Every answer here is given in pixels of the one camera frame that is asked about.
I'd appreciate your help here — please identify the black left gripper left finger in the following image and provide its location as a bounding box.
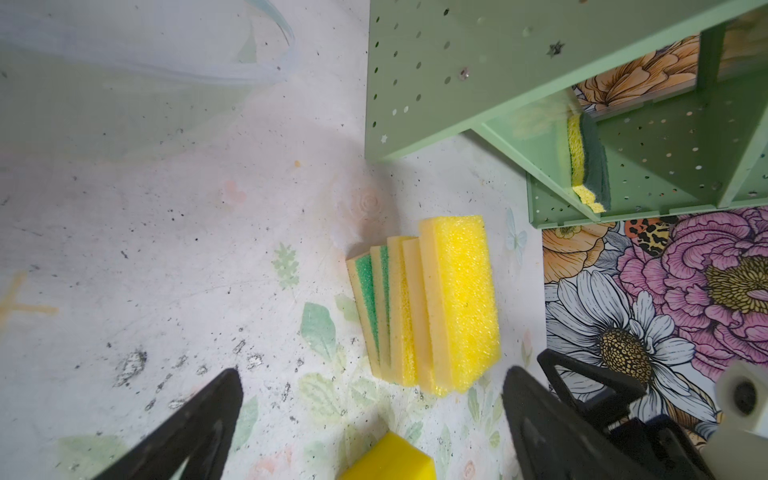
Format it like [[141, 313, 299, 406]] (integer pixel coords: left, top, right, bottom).
[[97, 368, 243, 479]]

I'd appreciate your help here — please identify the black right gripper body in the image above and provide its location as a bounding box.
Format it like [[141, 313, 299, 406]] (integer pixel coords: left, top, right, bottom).
[[537, 349, 713, 479]]

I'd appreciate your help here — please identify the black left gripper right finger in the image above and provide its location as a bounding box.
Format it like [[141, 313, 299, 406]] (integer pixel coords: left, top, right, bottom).
[[502, 366, 651, 480]]

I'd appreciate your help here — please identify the yellow sponge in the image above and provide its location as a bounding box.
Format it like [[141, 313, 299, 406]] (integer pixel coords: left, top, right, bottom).
[[419, 215, 501, 392], [402, 237, 449, 397]]

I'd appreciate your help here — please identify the dark green scouring sponge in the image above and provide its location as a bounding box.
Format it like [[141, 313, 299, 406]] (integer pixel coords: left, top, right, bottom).
[[567, 113, 611, 214]]

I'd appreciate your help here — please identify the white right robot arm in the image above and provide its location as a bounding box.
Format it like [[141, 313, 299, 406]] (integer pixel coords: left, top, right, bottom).
[[507, 350, 767, 479]]

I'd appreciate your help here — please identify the green metal shelf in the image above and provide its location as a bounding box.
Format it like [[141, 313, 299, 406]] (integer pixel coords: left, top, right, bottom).
[[365, 1, 767, 228]]

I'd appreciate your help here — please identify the yellow sponge lying alone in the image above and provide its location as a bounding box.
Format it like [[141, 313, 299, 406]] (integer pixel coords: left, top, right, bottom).
[[339, 432, 437, 480]]

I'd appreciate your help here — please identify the green-yellow sponge in stack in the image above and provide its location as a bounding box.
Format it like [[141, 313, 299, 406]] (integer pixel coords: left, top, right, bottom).
[[346, 253, 383, 379]]

